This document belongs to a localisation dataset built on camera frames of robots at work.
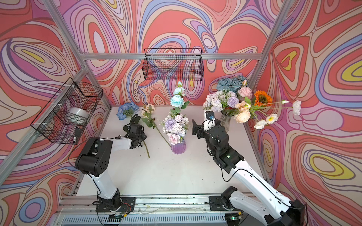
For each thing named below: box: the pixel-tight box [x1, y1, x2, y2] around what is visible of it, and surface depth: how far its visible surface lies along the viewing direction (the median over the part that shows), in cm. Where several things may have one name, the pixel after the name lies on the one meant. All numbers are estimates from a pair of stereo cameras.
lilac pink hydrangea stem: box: [202, 91, 223, 113], surface depth 81 cm
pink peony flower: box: [237, 86, 254, 99], surface depth 78 cm
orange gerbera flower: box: [254, 90, 273, 107], surface depth 69 cm
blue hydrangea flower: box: [115, 101, 140, 121], surface depth 107 cm
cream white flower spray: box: [248, 99, 302, 130], surface depth 61 cm
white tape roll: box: [66, 107, 90, 119], surface depth 75 cm
